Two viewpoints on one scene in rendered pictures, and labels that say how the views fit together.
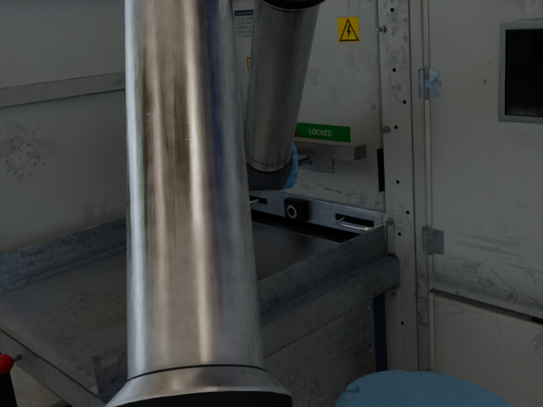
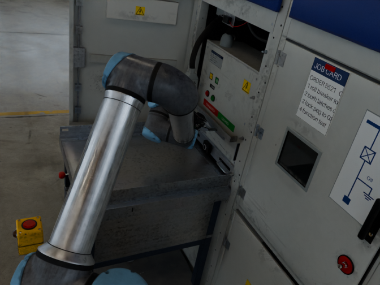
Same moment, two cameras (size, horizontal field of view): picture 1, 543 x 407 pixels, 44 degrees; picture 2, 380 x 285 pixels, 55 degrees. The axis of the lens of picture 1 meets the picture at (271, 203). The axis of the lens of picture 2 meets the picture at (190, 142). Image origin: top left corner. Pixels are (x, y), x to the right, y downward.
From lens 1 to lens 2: 0.57 m
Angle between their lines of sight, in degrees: 17
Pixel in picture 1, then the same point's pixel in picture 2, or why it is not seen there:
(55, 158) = not seen: hidden behind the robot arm
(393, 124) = (245, 138)
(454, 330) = (237, 229)
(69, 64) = (134, 50)
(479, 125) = (268, 160)
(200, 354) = (65, 246)
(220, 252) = (85, 216)
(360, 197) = (229, 156)
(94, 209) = not seen: hidden behind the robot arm
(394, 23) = (257, 98)
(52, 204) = not seen: hidden behind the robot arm
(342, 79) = (238, 105)
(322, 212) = (215, 153)
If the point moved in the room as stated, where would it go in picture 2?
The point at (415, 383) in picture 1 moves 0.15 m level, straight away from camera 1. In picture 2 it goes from (127, 277) to (160, 243)
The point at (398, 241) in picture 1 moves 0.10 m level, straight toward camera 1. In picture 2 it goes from (233, 184) to (224, 194)
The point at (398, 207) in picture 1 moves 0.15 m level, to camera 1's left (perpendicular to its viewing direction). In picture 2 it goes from (237, 171) to (205, 161)
